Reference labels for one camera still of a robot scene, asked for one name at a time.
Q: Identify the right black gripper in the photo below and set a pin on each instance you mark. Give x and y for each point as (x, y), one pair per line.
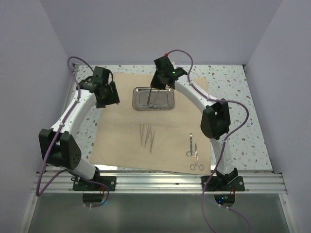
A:
(153, 83)

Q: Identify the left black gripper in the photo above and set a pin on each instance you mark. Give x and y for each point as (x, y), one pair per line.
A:
(113, 98)

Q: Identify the steel tweezers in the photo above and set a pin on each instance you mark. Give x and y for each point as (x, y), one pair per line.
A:
(141, 130)
(152, 135)
(147, 134)

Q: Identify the beige cloth surgical kit wrap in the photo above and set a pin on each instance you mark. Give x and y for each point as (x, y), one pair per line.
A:
(117, 142)

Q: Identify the steel surgical scissors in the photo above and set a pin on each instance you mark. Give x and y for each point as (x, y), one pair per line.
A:
(193, 148)

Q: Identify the steel hemostat forceps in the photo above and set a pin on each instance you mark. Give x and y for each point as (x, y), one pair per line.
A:
(196, 163)

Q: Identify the steel ring-handled forceps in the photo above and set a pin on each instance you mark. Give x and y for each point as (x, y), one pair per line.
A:
(152, 99)

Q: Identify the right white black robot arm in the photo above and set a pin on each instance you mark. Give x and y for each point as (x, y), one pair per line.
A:
(215, 119)

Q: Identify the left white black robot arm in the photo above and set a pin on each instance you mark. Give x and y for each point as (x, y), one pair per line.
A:
(58, 145)

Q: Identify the steel instrument tray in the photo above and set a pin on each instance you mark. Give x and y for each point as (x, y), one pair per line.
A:
(165, 99)

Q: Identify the aluminium front rail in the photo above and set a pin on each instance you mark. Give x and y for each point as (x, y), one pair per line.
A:
(148, 182)

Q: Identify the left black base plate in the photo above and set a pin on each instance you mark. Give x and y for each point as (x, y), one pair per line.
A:
(106, 182)

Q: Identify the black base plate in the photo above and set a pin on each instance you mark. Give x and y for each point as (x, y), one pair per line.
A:
(106, 182)
(214, 185)

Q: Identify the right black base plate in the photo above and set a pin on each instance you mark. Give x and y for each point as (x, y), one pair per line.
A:
(214, 185)

